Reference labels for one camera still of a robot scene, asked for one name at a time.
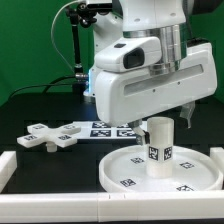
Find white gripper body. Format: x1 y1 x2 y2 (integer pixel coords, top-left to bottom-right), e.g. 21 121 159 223
95 43 217 127

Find black cable on table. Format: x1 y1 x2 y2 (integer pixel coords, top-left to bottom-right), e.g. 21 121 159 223
7 75 81 99

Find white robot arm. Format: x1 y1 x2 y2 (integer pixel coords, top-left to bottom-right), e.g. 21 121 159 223
86 0 224 145

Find white marker sheet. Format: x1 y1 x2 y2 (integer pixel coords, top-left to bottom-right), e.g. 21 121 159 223
75 121 136 140

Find white cross-shaped table base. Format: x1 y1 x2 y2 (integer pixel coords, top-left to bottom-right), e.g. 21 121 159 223
17 123 81 152

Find grey camera cable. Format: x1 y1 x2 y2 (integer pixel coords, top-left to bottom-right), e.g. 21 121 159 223
50 0 82 73

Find white round table top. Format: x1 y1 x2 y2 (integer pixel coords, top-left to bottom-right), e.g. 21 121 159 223
99 145 223 192

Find black camera stand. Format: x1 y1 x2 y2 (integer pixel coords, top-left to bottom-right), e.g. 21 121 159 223
66 3 97 95

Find white frame rail fixture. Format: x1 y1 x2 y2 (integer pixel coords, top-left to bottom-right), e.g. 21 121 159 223
0 147 224 223

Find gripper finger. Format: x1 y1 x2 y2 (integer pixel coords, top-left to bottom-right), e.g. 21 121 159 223
180 101 195 128
129 121 149 145

